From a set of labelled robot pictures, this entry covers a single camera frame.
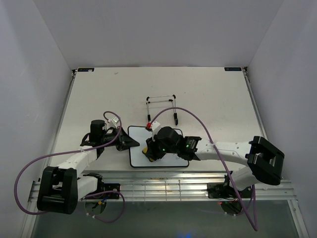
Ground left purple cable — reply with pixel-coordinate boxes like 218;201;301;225
13;111;126;223

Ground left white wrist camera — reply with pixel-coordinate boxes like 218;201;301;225
108;116;120;128

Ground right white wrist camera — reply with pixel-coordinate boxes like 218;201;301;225
146;121;161;135

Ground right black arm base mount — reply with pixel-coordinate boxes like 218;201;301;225
207;183;252;200

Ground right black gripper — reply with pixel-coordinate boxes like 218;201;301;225
146;135;178;161

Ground blue corner label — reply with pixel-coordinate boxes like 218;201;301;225
77;68;95;72
224;67;242;71

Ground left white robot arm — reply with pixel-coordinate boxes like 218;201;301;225
37;118;140;214

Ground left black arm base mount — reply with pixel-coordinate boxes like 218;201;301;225
101;183;121;200

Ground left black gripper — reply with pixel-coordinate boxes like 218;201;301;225
101;126;140;151

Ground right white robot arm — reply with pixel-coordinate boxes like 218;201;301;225
142;126;285;197

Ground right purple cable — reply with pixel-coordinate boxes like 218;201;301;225
150;107;259;232

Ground purple cable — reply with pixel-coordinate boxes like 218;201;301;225
13;111;126;223
150;107;259;232

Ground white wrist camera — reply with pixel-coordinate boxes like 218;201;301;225
146;121;161;135
108;116;120;128

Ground yellow bone-shaped eraser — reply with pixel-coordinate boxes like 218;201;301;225
142;148;153;156

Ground right blue corner label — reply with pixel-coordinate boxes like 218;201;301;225
224;67;242;71

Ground small black-framed whiteboard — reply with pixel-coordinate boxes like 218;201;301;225
128;125;189;168

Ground metal wire whiteboard stand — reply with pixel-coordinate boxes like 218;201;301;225
146;94;179;126

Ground aluminium rail frame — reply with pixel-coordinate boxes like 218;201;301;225
28;171;297;202

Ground left blue corner label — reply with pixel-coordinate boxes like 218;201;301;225
77;68;95;72

